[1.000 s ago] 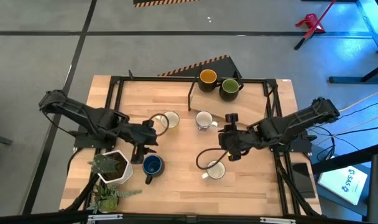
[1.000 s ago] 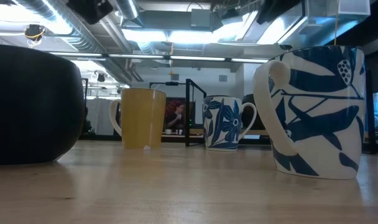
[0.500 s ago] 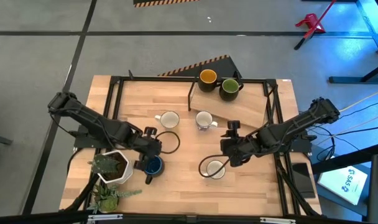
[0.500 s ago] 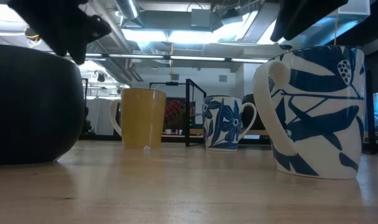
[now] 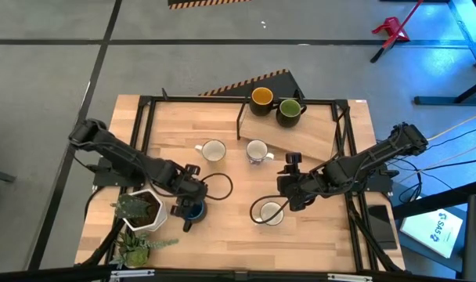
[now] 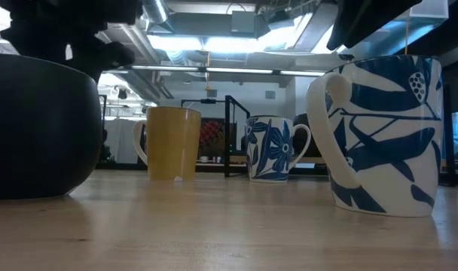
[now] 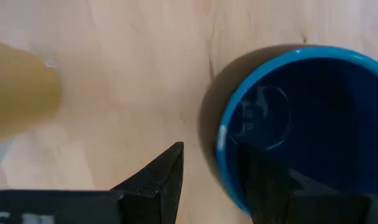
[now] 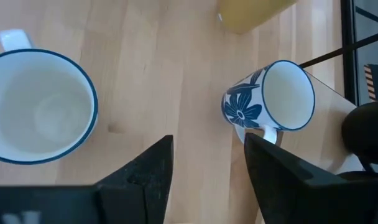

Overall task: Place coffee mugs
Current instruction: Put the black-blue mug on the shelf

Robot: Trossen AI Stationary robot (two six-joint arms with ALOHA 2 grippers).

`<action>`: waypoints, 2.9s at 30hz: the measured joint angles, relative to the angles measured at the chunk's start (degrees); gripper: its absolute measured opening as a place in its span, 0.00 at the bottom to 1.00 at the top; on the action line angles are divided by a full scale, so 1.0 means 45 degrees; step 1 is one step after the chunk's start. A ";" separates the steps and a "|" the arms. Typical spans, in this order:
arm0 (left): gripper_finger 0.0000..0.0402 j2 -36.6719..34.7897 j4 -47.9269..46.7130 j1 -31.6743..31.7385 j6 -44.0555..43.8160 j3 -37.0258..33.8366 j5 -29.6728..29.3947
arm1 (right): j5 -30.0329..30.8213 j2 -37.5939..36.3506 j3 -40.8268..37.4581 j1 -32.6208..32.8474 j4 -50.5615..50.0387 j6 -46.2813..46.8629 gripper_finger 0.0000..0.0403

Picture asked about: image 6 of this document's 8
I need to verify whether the long ceiling light strip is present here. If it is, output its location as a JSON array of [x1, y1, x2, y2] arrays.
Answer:
[[100, 64, 328, 77]]

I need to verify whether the black metal post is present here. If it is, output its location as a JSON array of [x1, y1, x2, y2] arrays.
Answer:
[[99, 93, 108, 170], [441, 84, 458, 187]]

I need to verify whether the red patterned panel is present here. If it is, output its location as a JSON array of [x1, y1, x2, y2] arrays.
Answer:
[[198, 118, 227, 159]]

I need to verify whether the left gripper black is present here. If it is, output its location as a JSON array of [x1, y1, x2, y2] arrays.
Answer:
[[1, 0, 143, 82]]

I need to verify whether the small white blue-flower mug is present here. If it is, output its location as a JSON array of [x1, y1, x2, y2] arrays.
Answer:
[[245, 115, 312, 184]]

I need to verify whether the large white blue-leaf mug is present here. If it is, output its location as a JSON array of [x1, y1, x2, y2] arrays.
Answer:
[[306, 55, 444, 218]]

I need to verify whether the black mug with blue inside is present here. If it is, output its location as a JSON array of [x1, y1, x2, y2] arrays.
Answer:
[[0, 53, 103, 200]]

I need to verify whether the silver ceiling duct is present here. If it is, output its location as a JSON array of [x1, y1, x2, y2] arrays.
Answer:
[[140, 0, 169, 23]]

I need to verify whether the yellow mug with white handle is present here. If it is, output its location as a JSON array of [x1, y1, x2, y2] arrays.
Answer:
[[132, 106, 203, 181]]

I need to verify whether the black metal frame stand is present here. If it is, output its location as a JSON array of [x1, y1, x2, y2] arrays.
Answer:
[[181, 95, 252, 178]]

